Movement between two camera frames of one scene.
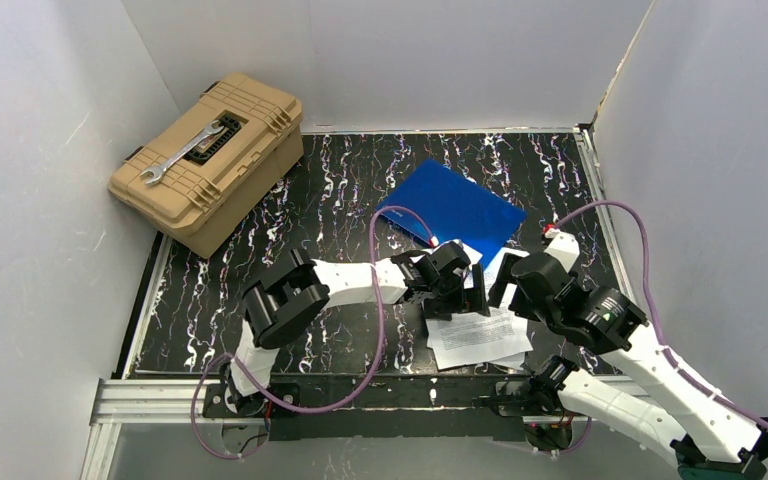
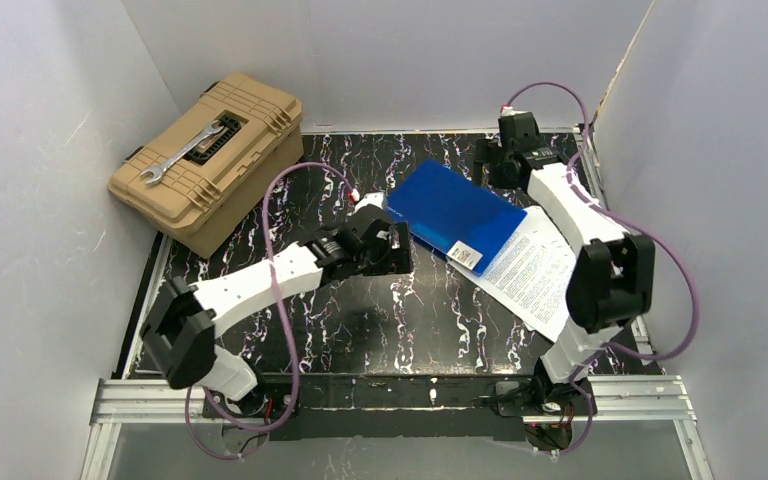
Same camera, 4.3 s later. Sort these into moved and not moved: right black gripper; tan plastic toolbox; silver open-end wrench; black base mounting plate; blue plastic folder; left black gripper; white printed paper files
Moved: right black gripper; white printed paper files; left black gripper
Not moved: black base mounting plate; silver open-end wrench; tan plastic toolbox; blue plastic folder
